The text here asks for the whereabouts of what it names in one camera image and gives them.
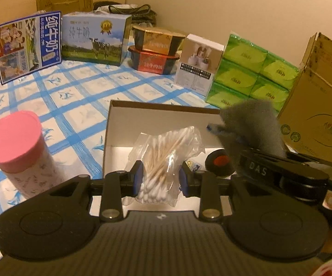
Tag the black round case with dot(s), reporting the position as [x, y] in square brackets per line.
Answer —
[220, 162]

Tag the gold instant noodle bowl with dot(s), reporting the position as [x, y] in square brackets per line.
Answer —
[157, 41]

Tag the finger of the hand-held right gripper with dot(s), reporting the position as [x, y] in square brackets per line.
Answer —
[215, 128]
[240, 143]

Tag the bag of cotton swabs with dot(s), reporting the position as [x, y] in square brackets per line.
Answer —
[166, 155]

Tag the blue illustrated milk carton box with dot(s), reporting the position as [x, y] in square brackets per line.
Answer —
[25, 49]

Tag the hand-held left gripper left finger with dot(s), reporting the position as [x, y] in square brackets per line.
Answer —
[139, 176]

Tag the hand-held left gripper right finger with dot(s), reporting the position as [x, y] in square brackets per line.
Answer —
[184, 179]

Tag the large flattened cardboard box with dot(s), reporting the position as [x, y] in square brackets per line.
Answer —
[318, 106]

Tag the pink lidded canister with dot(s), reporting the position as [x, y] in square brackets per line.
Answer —
[19, 155]

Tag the stack of green tissue packs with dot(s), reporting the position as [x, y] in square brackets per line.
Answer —
[249, 72]

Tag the cow print milk box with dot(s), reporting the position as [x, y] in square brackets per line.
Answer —
[94, 40]

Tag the wooden headboard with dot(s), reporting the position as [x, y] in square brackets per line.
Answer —
[10, 3]

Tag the white product box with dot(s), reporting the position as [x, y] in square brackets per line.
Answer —
[197, 63]

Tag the blue checked bed sheet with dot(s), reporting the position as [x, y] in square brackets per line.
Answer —
[76, 97]

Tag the dark grey towel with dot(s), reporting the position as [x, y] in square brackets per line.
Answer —
[250, 120]

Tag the black bag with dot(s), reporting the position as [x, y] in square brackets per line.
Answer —
[137, 11]

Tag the red instant noodle bowl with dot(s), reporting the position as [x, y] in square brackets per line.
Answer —
[153, 63]

